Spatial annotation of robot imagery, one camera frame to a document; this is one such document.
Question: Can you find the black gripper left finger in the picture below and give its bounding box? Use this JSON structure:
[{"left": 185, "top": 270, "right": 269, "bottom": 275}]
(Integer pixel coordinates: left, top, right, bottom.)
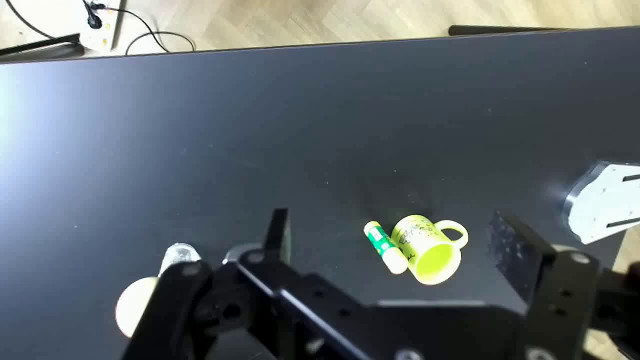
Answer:
[{"left": 264, "top": 209, "right": 289, "bottom": 262}]

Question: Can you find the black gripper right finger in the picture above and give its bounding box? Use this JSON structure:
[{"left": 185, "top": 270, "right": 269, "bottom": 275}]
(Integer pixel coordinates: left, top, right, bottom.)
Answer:
[{"left": 490, "top": 213, "right": 556, "bottom": 301}]

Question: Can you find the yellow mug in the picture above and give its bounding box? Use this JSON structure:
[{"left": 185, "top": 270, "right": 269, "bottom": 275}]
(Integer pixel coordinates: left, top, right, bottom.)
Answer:
[{"left": 392, "top": 215, "right": 469, "bottom": 286}]

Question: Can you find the clear glass jar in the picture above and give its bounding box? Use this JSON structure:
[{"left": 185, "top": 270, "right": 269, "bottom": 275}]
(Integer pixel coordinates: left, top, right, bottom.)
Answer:
[{"left": 157, "top": 243, "right": 201, "bottom": 275}]

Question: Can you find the pale yellow ball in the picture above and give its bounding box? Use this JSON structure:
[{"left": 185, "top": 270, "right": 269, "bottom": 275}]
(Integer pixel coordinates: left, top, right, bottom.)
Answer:
[{"left": 114, "top": 277, "right": 157, "bottom": 338}]

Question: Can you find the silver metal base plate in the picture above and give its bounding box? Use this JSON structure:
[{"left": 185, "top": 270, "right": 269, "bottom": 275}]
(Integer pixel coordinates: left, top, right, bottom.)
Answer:
[{"left": 564, "top": 162, "right": 640, "bottom": 245}]

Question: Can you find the black floor cable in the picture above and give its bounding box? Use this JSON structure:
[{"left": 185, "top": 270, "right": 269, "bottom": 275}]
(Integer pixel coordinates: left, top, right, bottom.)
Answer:
[{"left": 80, "top": 0, "right": 197, "bottom": 56}]

